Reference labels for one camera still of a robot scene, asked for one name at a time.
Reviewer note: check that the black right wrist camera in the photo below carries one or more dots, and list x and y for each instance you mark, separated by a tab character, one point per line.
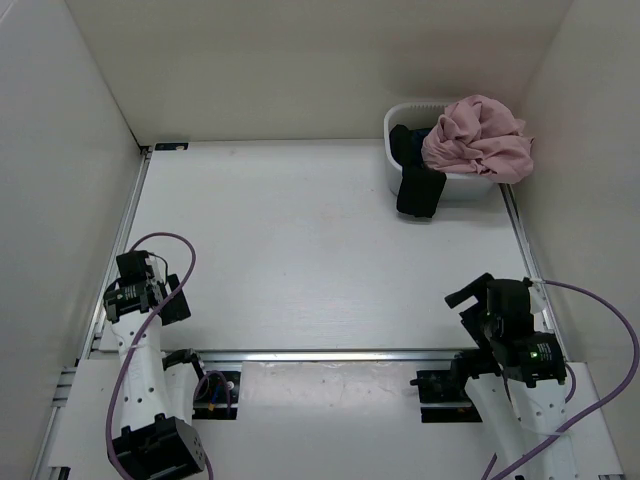
511	297

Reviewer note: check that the aluminium front rail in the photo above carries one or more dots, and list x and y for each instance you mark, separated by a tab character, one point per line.
331	355

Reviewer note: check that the aluminium right rail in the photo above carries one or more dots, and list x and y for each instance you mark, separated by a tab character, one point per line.
525	250

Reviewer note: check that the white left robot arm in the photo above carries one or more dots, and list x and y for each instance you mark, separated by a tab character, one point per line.
151	434

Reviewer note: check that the pink trousers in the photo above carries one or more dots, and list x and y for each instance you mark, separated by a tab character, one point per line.
491	129

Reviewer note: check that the aluminium rail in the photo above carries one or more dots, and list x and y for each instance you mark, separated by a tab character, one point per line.
525	250
96	320
331	355

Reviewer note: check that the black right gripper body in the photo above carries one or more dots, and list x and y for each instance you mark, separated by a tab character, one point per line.
489	325

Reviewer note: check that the white plastic basket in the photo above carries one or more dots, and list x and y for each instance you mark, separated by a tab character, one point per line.
467	180

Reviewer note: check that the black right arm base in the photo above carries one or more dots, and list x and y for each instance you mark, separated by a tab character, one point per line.
442	397

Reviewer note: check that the aluminium left rail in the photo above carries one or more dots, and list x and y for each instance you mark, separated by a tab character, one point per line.
96	320

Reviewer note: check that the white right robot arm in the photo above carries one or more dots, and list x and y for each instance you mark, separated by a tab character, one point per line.
516	379

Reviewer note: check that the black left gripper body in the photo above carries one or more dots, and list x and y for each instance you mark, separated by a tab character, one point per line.
175	311

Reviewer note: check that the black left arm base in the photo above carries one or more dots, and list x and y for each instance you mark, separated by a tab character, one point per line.
218	397

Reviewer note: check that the dark blue trousers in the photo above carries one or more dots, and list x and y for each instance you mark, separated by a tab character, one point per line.
416	138

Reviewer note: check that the black trousers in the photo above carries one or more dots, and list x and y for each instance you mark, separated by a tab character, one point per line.
420	188

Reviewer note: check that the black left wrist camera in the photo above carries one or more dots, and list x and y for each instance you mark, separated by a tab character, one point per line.
138	266

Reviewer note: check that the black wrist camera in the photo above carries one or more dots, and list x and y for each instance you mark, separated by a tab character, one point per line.
511	297
138	266

